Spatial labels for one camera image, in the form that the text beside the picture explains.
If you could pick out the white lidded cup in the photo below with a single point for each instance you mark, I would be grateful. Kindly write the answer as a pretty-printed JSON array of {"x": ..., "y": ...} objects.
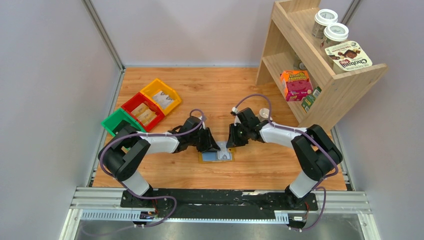
[
  {"x": 334, "y": 34},
  {"x": 322, "y": 19}
]

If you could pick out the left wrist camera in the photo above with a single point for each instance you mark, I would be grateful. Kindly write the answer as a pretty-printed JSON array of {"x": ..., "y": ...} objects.
[{"x": 202, "y": 119}]

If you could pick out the Scrub Mommy sponge box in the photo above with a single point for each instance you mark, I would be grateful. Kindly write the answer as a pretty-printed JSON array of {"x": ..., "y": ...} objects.
[{"x": 296, "y": 84}]

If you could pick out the yellow leather card holder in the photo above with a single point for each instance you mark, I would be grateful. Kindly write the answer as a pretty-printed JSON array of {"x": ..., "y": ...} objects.
[{"x": 211, "y": 157}]

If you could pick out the aluminium frame rail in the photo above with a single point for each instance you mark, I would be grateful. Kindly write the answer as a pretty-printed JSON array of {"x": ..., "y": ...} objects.
[{"x": 103, "y": 204}]

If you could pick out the yellow plastic bin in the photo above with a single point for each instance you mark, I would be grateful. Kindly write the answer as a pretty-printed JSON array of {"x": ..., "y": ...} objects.
[{"x": 155, "y": 86}]

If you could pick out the red plastic bin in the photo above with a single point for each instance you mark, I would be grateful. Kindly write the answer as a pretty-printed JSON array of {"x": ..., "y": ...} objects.
[{"x": 136, "y": 100}]

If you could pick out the silver grey card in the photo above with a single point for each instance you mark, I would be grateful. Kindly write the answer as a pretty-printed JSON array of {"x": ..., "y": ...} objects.
[{"x": 224, "y": 155}]

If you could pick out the packet in yellow bin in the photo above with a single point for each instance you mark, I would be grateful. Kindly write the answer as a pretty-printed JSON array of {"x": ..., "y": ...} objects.
[{"x": 163, "y": 99}]

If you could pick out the jar on lower shelf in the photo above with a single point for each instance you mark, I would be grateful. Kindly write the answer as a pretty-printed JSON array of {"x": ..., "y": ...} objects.
[{"x": 298, "y": 63}]

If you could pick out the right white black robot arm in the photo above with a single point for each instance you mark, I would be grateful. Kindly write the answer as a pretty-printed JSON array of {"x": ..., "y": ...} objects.
[{"x": 316, "y": 152}]

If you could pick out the green plastic bin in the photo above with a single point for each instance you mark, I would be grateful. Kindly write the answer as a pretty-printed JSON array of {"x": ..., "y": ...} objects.
[{"x": 112, "y": 123}]

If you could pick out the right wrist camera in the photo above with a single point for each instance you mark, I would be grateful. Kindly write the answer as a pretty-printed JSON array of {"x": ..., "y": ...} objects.
[{"x": 234, "y": 112}]

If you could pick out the packet in red bin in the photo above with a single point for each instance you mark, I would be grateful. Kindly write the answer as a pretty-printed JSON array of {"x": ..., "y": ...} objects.
[{"x": 144, "y": 114}]

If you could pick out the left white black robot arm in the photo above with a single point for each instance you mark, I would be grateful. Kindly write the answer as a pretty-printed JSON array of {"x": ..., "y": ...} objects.
[{"x": 125, "y": 152}]

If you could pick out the rear white lidded cup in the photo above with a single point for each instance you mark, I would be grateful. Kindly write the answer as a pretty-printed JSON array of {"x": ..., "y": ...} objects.
[{"x": 322, "y": 19}]

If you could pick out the wooden shelf unit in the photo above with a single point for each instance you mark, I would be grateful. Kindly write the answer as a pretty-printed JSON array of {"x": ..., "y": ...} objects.
[{"x": 289, "y": 35}]

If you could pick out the Chobani yogurt cup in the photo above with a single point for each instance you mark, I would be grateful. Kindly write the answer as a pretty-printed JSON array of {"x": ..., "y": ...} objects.
[{"x": 348, "y": 56}]

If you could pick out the front white lidded cup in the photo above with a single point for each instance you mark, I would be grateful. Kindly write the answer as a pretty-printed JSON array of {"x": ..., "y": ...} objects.
[{"x": 334, "y": 34}]

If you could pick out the clear bottle white cap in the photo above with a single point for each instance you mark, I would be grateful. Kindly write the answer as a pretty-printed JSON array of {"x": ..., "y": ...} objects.
[{"x": 264, "y": 115}]

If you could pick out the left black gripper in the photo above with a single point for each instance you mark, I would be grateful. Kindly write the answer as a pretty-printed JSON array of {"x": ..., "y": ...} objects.
[{"x": 208, "y": 140}]

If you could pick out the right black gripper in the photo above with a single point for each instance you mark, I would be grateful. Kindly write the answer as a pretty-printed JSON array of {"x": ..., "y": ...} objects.
[{"x": 236, "y": 135}]

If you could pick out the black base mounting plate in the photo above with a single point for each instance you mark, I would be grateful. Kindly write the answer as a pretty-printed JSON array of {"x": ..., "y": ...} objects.
[{"x": 218, "y": 203}]

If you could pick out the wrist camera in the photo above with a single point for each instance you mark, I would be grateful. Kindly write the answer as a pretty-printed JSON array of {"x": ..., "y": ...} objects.
[
  {"x": 202, "y": 119},
  {"x": 234, "y": 112}
]

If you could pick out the small green box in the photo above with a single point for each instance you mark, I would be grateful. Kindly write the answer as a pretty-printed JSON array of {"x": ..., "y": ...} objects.
[{"x": 309, "y": 100}]

